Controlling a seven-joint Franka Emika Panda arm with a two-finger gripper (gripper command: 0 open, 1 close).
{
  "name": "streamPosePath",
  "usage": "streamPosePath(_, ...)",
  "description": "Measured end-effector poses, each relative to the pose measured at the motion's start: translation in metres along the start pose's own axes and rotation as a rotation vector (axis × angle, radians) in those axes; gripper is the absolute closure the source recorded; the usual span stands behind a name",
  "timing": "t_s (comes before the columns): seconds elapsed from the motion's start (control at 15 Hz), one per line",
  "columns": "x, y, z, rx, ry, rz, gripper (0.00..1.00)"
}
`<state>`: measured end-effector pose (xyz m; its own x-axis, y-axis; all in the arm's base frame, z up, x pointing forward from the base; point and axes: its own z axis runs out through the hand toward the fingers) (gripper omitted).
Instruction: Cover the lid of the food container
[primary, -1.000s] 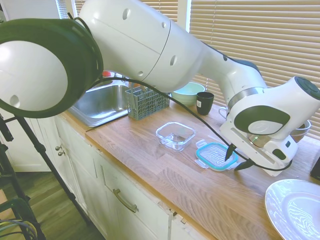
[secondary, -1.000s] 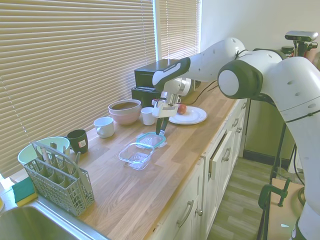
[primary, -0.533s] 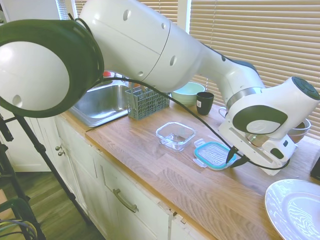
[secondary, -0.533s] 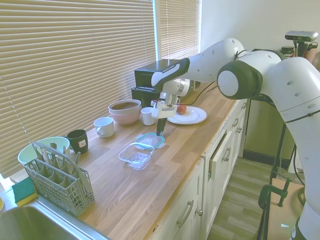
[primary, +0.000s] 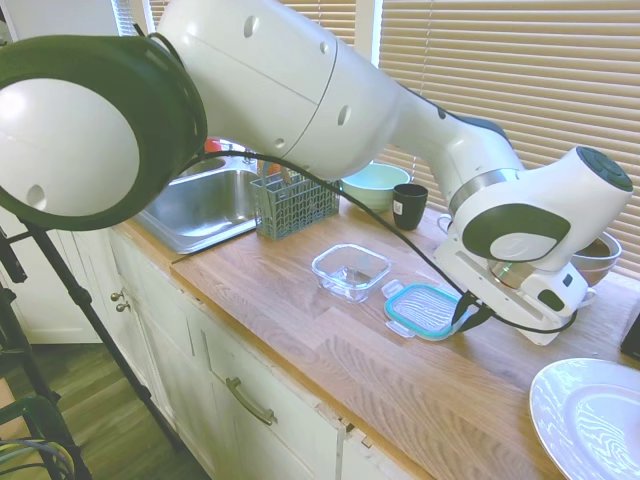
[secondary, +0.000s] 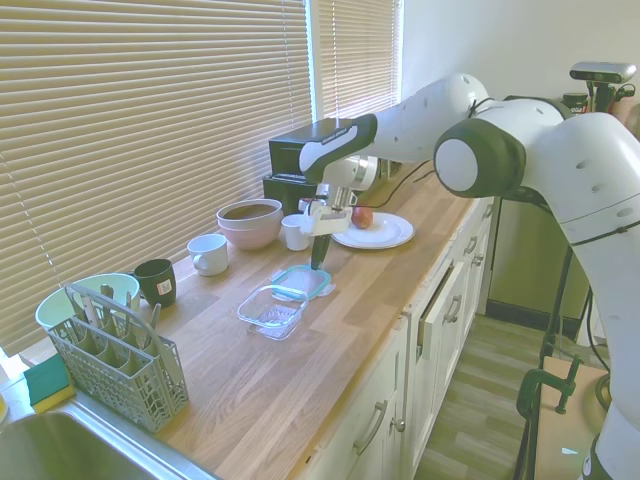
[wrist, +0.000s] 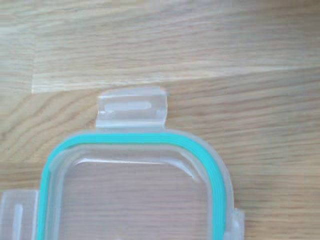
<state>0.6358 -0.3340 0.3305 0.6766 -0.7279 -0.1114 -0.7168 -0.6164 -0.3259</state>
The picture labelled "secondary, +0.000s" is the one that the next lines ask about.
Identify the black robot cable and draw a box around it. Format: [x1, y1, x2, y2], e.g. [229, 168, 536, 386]
[349, 97, 495, 209]

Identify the metal drawer handle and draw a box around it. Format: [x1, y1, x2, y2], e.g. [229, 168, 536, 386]
[353, 399, 389, 457]

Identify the mint green bowl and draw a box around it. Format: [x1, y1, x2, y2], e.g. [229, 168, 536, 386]
[34, 272, 142, 335]

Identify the red apple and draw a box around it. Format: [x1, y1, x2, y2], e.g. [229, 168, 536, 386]
[351, 206, 376, 231]

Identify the narrow beige window blind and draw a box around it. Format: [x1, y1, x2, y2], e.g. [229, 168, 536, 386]
[315, 0, 404, 122]

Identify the white utensil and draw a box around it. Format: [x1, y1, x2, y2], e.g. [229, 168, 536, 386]
[73, 291, 102, 327]

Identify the metal cabinet door handle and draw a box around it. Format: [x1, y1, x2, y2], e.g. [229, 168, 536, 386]
[443, 294, 463, 326]

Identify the black cup with label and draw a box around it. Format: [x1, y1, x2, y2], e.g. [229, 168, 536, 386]
[133, 258, 179, 309]

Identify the clear lid with teal rim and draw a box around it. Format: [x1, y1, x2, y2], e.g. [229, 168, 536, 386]
[272, 263, 337, 304]

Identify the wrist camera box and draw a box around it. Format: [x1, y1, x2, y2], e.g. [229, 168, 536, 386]
[298, 196, 329, 217]

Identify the black camera stand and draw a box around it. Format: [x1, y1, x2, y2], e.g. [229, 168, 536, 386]
[512, 78, 624, 480]

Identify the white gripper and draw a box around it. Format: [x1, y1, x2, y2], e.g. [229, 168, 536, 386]
[299, 204, 354, 272]

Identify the pink bowl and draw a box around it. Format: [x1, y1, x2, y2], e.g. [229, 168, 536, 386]
[218, 219, 284, 252]

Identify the white plate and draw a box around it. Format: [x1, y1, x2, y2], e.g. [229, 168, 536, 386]
[330, 211, 416, 251]

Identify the stainless steel dishwasher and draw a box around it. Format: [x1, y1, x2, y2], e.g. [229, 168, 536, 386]
[487, 194, 595, 322]

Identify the tall white mug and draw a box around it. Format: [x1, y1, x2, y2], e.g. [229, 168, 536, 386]
[280, 213, 311, 252]

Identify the dark supplement jar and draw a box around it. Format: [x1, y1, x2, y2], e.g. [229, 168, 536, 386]
[560, 91, 591, 118]

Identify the white base cabinet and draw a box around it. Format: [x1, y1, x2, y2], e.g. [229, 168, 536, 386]
[299, 197, 501, 480]

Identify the dark green clamp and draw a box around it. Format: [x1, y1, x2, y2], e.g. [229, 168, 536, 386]
[516, 352, 585, 419]

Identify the clear plastic container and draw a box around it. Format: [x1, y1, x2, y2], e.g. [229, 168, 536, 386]
[236, 284, 309, 342]

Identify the green cable coil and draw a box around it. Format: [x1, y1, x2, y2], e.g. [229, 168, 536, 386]
[596, 370, 615, 413]

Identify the stainless steel sink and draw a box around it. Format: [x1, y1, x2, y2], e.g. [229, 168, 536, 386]
[0, 399, 221, 480]

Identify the wide beige window blind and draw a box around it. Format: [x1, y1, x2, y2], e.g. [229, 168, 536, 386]
[0, 0, 314, 321]

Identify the grey plastic cutlery basket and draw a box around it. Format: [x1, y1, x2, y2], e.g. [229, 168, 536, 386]
[47, 282, 192, 434]

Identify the black coffee machine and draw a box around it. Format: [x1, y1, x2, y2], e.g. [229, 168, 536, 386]
[262, 118, 371, 217]

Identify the wide white mug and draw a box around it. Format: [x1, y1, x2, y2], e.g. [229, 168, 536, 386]
[186, 233, 230, 277]

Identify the green and yellow sponge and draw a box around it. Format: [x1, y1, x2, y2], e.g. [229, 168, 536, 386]
[23, 355, 77, 415]

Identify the grey stereo camera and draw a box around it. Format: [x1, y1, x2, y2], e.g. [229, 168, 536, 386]
[569, 60, 638, 84]

